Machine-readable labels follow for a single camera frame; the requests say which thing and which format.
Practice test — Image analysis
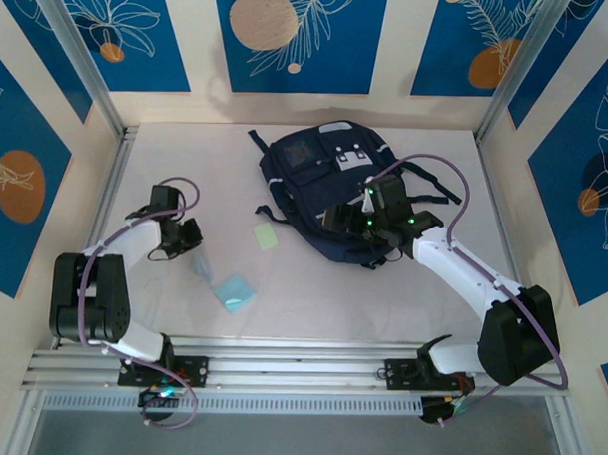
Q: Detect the clear plastic bag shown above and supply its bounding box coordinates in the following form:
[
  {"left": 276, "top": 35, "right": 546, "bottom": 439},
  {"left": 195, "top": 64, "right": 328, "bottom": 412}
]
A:
[{"left": 188, "top": 247, "right": 221, "bottom": 286}]

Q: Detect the navy blue backpack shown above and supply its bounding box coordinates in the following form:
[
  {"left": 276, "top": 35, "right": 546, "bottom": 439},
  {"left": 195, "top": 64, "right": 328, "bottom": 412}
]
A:
[{"left": 242, "top": 116, "right": 466, "bottom": 273}]

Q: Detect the light blue paper pad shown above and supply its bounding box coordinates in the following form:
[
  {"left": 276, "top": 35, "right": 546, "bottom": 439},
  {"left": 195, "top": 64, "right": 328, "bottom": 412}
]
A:
[{"left": 210, "top": 272, "right": 259, "bottom": 315}]

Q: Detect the light green sticky note pad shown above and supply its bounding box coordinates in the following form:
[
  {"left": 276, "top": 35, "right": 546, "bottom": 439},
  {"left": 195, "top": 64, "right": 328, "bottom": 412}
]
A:
[{"left": 252, "top": 221, "right": 282, "bottom": 252}]

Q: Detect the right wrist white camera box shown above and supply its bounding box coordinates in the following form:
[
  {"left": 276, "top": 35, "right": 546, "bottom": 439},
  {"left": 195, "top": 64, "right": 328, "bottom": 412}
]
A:
[{"left": 360, "top": 176, "right": 377, "bottom": 214}]

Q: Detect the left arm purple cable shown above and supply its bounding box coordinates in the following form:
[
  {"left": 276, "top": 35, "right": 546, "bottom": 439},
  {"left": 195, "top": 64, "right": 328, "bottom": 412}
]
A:
[{"left": 74, "top": 172, "right": 208, "bottom": 430}]

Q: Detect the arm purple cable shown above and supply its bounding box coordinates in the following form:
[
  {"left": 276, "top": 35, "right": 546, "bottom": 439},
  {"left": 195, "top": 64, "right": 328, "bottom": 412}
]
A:
[
  {"left": 369, "top": 151, "right": 579, "bottom": 431},
  {"left": 74, "top": 172, "right": 208, "bottom": 430}
]

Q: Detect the aluminium side rail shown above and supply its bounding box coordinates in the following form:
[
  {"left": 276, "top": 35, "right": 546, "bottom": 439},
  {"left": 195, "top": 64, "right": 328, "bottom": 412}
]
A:
[
  {"left": 52, "top": 122, "right": 140, "bottom": 353},
  {"left": 466, "top": 137, "right": 552, "bottom": 354}
]

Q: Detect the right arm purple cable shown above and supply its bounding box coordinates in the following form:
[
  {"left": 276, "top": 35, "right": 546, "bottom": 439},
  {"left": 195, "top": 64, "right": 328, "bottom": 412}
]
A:
[{"left": 369, "top": 151, "right": 579, "bottom": 431}]

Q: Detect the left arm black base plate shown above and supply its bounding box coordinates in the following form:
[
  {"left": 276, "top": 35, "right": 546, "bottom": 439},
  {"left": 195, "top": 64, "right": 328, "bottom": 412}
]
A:
[{"left": 117, "top": 353, "right": 211, "bottom": 391}]

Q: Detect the aluminium mounting rail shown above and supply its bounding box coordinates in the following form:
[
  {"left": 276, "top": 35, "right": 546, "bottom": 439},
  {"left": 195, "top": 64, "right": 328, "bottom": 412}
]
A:
[{"left": 21, "top": 328, "right": 571, "bottom": 410}]

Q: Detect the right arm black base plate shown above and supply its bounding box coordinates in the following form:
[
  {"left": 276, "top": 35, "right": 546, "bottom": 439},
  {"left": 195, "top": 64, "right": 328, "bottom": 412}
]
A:
[{"left": 383, "top": 357, "right": 478, "bottom": 394}]

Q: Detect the slotted grey cable duct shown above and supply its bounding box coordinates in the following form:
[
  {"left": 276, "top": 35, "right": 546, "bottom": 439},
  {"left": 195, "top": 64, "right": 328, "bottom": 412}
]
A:
[{"left": 42, "top": 383, "right": 425, "bottom": 424}]

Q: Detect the aluminium frame post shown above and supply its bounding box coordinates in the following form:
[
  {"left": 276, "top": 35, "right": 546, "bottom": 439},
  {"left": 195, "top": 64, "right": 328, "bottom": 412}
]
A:
[
  {"left": 474, "top": 0, "right": 576, "bottom": 148},
  {"left": 25, "top": 0, "right": 143, "bottom": 139}
]

